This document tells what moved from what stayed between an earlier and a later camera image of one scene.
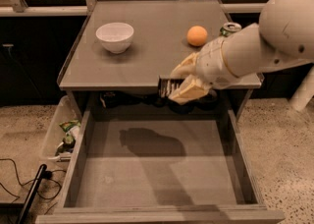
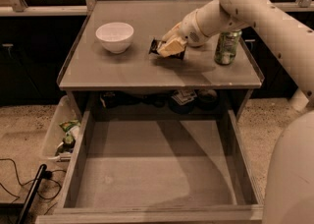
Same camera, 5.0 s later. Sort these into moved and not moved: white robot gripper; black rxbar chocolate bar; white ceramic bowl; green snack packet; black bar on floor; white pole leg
Moved: white robot gripper; black rxbar chocolate bar
Not moved: white ceramic bowl; black bar on floor; green snack packet; white pole leg
